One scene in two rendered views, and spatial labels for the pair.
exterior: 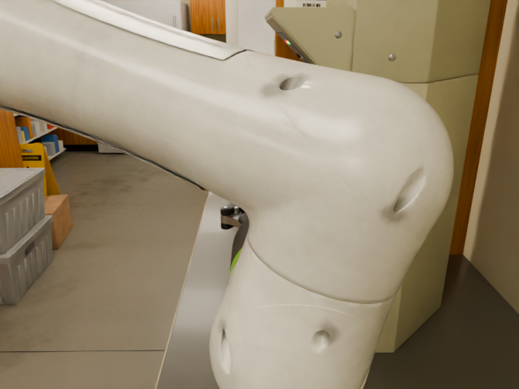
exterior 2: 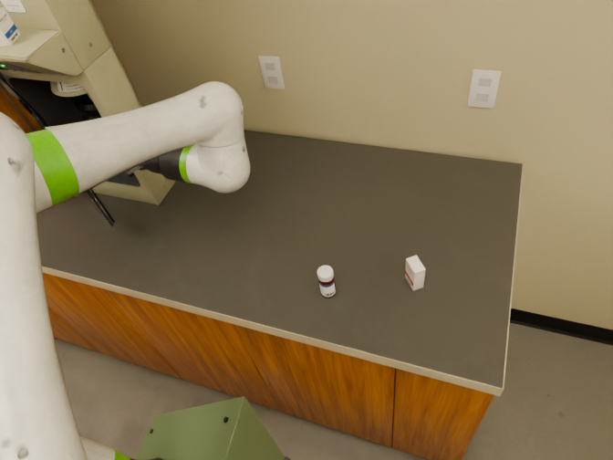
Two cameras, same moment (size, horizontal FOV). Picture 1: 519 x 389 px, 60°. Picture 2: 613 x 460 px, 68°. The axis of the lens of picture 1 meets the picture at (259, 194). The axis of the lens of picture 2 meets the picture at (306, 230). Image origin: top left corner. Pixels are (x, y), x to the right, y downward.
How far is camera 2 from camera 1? 77 cm
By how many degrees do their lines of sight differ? 56
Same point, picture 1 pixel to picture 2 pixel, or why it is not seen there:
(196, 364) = (123, 267)
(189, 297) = (58, 264)
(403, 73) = (99, 49)
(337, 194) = (233, 117)
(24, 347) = not seen: outside the picture
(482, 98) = not seen: hidden behind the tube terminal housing
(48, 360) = not seen: outside the picture
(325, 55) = (65, 65)
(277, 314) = (233, 154)
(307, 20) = (46, 52)
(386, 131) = (232, 97)
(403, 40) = (89, 33)
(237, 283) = (216, 159)
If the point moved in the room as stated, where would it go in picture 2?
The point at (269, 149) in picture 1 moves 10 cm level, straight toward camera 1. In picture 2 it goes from (214, 119) to (261, 126)
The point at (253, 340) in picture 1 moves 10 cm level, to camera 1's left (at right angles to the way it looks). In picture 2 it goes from (233, 166) to (210, 201)
